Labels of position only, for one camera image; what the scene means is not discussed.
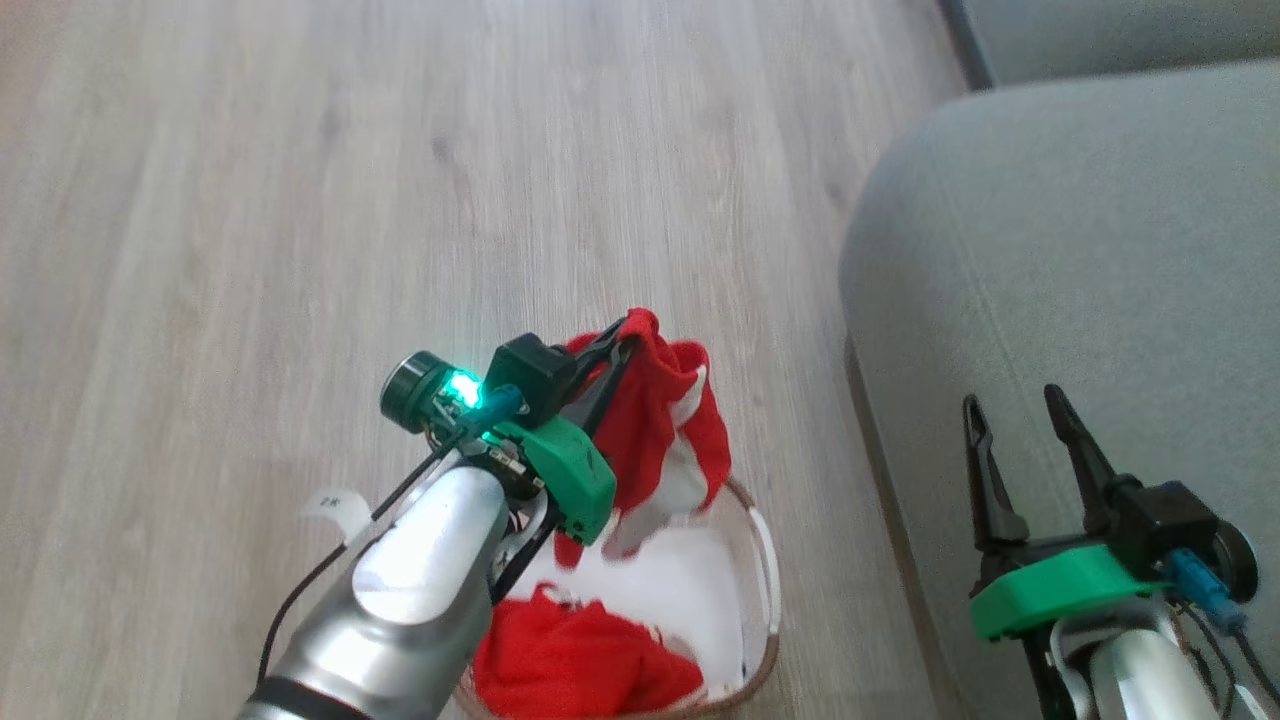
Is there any round dark gripper motor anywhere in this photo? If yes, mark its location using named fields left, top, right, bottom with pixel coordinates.
left=1208, top=520, right=1262, bottom=603
left=380, top=350, right=456, bottom=434

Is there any round dark right gripper motor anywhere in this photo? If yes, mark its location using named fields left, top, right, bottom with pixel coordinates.
left=1208, top=520, right=1262, bottom=603

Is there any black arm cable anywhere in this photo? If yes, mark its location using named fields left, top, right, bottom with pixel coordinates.
left=1180, top=600, right=1280, bottom=706
left=258, top=440, right=471, bottom=691

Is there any white basket liner sheet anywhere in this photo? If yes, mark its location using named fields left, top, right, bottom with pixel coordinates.
left=520, top=520, right=751, bottom=703

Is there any blue right cable connector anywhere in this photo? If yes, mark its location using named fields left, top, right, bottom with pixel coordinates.
left=1168, top=547, right=1248, bottom=633

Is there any blue left cable connector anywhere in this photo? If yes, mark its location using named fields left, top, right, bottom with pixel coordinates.
left=455, top=385, right=527, bottom=433

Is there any grey sofa side section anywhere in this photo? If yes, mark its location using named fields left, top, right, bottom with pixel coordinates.
left=958, top=0, right=1280, bottom=87

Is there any cream laundry basket brown rim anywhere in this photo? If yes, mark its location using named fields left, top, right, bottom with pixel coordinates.
left=450, top=478, right=782, bottom=720

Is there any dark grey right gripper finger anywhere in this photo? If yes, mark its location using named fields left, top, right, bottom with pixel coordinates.
left=962, top=394, right=1032, bottom=549
left=1044, top=384, right=1142, bottom=533

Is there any plain red garment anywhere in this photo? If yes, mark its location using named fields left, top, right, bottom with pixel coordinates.
left=472, top=583, right=707, bottom=717

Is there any red white striped garment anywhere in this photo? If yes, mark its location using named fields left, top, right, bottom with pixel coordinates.
left=553, top=308, right=733, bottom=569

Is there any grey sofa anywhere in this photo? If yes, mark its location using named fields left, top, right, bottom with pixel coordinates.
left=838, top=58, right=1280, bottom=720

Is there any blue cable connector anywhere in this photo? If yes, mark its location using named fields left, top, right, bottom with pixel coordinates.
left=1168, top=547, right=1248, bottom=633
left=455, top=385, right=527, bottom=433

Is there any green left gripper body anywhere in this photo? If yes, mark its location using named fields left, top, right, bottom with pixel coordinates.
left=490, top=414, right=619, bottom=547

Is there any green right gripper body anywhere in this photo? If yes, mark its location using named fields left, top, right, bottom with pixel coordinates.
left=969, top=544, right=1177, bottom=642

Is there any white cable label tag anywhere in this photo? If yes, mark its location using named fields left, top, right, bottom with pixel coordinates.
left=300, top=487, right=373, bottom=547

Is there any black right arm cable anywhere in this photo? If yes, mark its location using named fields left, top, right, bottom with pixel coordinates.
left=1180, top=600, right=1280, bottom=706

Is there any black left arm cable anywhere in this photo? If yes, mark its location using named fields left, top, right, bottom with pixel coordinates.
left=258, top=440, right=471, bottom=691

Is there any round dark left gripper motor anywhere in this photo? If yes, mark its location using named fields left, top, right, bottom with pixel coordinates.
left=380, top=350, right=456, bottom=434

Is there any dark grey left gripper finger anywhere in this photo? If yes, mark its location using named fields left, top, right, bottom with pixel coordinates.
left=579, top=337, right=642, bottom=437
left=566, top=317, right=630, bottom=374

